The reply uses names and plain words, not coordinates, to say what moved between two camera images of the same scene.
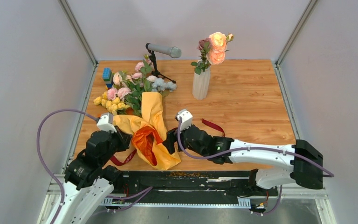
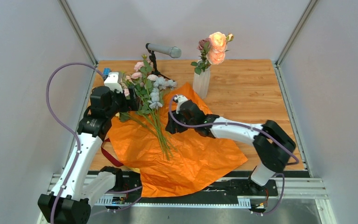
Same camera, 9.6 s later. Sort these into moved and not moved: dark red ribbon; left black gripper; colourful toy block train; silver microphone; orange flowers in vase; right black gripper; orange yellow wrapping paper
Moved: orange yellow wrapping paper; left black gripper; dark red ribbon; right black gripper
Not moved: silver microphone; orange flowers in vase; colourful toy block train
